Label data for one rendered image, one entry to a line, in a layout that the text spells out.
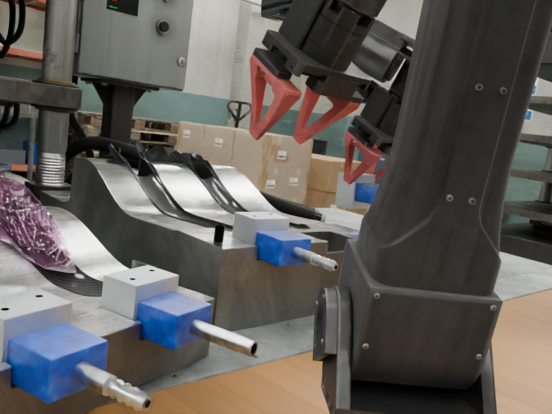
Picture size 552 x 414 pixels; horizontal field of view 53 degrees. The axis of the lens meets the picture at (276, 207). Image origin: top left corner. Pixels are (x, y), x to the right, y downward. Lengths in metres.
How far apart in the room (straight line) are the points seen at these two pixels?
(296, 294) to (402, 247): 0.38
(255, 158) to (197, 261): 4.00
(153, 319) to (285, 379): 0.14
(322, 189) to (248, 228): 4.72
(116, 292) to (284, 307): 0.23
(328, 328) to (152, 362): 0.21
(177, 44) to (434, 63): 1.29
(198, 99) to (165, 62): 7.12
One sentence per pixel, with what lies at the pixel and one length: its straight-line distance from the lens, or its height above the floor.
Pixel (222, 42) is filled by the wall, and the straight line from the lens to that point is 8.86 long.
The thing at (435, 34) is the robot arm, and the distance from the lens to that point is 0.26.
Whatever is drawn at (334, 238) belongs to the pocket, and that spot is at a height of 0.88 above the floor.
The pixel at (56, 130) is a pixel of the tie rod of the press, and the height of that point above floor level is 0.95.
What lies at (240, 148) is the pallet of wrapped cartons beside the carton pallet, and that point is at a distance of 4.71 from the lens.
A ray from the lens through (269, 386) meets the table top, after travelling 0.49.
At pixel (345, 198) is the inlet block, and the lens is 0.87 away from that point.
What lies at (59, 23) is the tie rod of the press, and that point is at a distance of 1.25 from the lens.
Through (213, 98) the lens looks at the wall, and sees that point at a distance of 8.76.
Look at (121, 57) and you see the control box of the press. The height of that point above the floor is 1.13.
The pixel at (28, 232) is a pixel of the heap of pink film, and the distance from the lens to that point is 0.55.
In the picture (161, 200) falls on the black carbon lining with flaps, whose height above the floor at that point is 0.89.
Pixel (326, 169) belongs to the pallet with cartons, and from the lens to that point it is 5.27.
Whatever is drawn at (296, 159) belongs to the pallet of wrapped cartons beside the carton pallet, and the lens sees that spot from 4.78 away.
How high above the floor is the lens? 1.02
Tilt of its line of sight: 8 degrees down
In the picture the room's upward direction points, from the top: 7 degrees clockwise
